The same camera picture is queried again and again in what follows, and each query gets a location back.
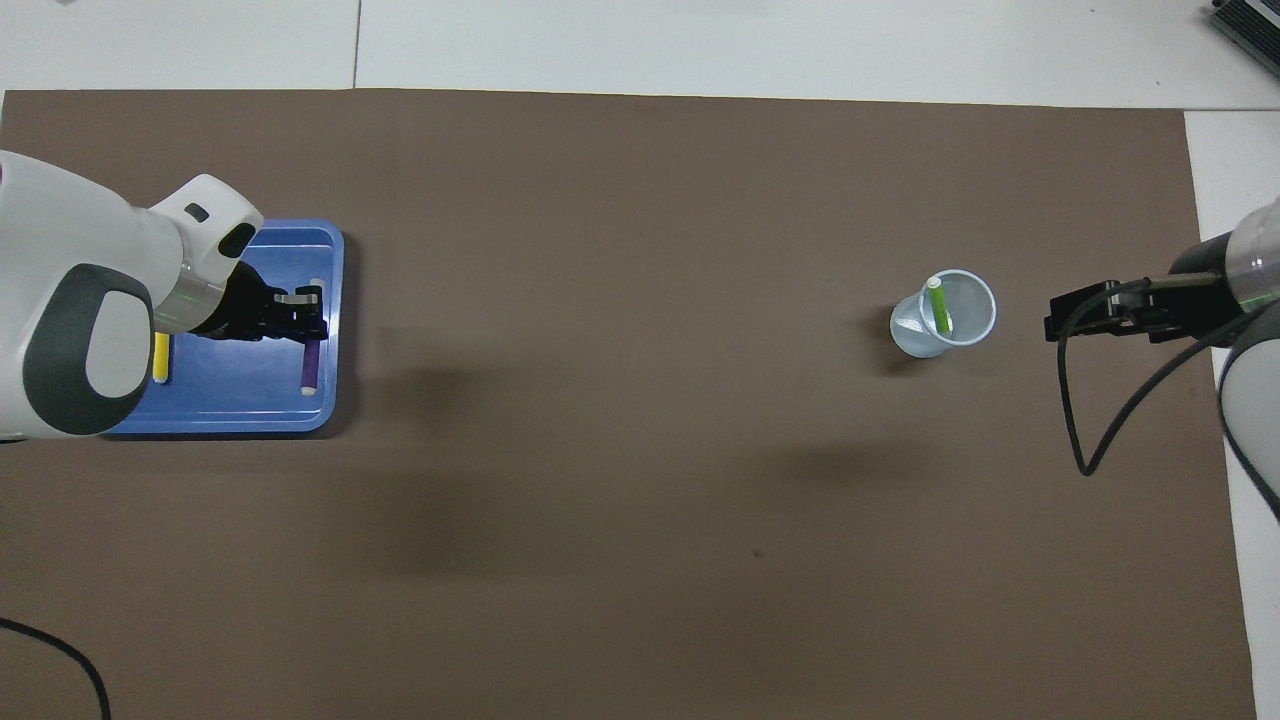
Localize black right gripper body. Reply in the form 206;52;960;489
1165;240;1251;343

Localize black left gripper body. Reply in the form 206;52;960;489
195;265;291;343

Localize purple pen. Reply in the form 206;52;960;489
300;278;326;397

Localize blue plastic tray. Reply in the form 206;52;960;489
100;219;345;438

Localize clear plastic cup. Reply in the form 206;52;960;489
890;268;998;359

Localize grey ribbed device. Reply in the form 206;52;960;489
1205;0;1280;76

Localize brown table mat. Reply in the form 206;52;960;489
0;88;1259;720

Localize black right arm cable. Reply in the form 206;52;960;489
1057;278;1271;477

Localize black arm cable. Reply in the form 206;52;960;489
1057;278;1271;477
0;617;111;720

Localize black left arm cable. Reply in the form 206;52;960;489
0;617;111;720

